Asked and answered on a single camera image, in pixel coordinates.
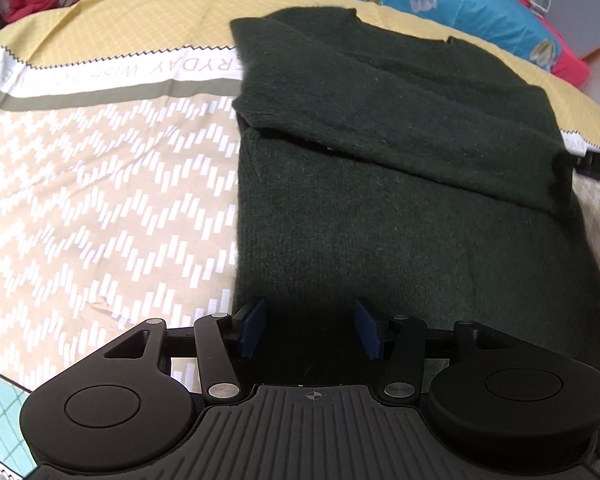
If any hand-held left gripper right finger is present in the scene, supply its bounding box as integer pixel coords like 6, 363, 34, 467
352, 298, 520, 401

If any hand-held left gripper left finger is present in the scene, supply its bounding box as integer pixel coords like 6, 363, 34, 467
103, 298, 268, 403

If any dark green knit sweater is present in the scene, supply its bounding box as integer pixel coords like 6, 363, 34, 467
229, 6, 600, 376

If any yellow patterned bed sheet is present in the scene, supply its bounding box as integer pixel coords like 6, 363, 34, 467
0, 0, 600, 478

